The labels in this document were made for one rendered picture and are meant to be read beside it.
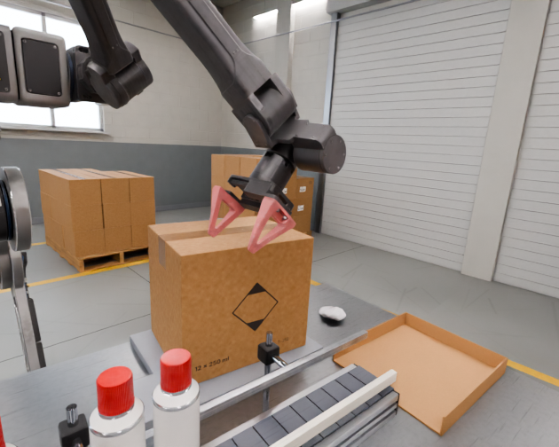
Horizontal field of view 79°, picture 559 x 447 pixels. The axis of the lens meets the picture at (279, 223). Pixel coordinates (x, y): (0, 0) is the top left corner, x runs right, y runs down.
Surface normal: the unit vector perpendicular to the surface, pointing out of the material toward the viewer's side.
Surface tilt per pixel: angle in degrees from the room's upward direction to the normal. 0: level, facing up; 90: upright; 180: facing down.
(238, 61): 75
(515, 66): 90
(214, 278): 90
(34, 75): 90
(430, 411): 0
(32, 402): 0
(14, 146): 90
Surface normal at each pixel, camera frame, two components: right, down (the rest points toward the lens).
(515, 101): -0.71, 0.13
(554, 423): 0.05, -0.97
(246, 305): 0.55, 0.22
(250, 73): 0.52, -0.04
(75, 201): 0.74, 0.19
